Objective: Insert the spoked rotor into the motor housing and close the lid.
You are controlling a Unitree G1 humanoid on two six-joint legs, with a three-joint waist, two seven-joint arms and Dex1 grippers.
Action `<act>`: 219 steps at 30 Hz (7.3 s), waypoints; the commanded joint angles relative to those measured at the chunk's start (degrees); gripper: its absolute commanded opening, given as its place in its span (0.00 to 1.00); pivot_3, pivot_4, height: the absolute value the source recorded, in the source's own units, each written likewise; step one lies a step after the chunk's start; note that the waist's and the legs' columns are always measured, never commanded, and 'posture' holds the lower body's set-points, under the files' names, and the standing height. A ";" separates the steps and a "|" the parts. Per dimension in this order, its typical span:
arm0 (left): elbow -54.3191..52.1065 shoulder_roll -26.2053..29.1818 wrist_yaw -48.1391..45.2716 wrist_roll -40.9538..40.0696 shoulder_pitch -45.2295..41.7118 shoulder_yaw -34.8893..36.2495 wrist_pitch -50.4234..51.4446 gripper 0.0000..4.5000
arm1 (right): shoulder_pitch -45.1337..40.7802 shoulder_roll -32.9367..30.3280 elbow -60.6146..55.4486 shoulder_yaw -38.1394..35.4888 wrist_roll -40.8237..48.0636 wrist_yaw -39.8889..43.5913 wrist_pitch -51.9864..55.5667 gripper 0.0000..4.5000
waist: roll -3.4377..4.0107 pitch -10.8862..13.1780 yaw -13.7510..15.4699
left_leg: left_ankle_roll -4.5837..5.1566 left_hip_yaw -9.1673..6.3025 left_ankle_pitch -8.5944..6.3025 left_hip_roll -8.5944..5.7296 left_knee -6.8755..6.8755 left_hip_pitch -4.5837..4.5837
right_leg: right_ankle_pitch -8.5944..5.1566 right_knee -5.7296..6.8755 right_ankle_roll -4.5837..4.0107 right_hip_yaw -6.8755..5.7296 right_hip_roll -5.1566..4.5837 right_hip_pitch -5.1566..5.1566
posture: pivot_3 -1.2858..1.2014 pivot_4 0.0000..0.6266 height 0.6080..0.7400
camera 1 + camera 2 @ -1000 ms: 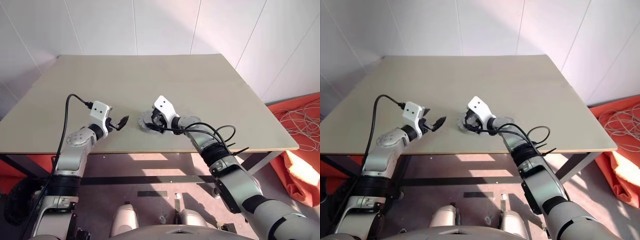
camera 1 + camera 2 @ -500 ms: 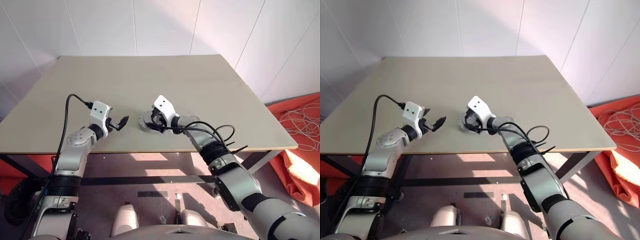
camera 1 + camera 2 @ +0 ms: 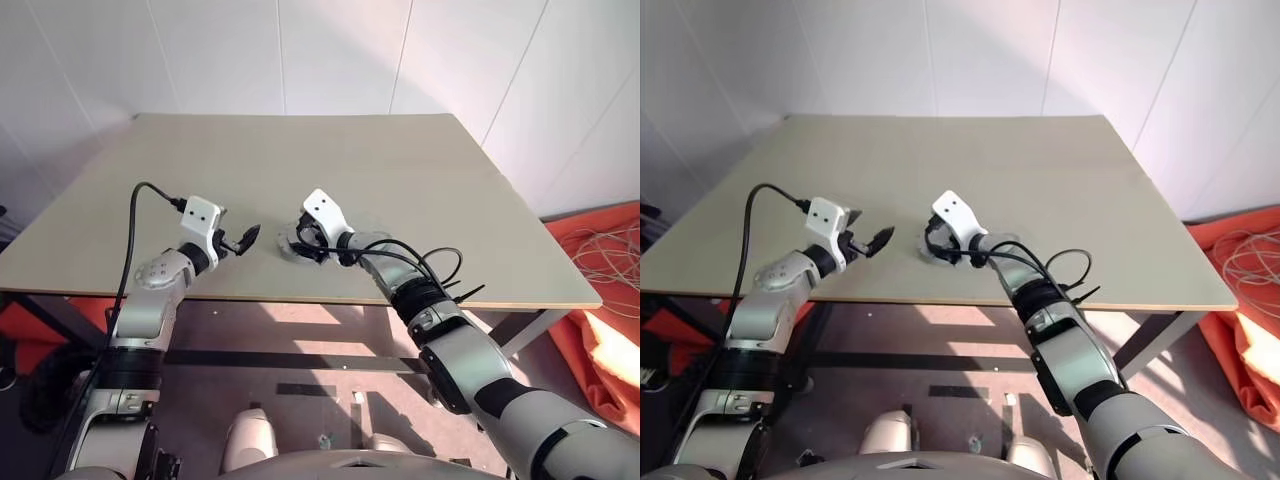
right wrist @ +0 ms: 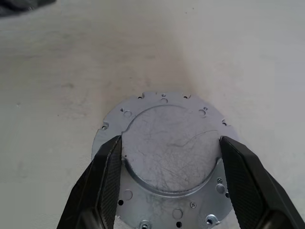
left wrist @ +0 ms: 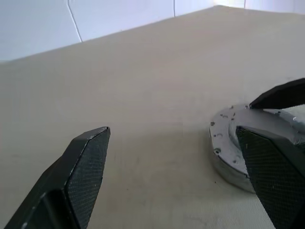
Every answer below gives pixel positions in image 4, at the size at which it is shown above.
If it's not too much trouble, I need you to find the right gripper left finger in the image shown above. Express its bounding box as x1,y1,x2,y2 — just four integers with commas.
56,135,123,229

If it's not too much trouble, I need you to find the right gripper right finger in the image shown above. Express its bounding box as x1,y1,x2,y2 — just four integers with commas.
218,135,305,229

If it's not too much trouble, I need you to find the round dark disc part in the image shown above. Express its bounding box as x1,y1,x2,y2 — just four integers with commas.
91,90,240,229

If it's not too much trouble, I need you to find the dark blurred shape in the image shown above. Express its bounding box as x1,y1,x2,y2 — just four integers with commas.
0,0,39,17

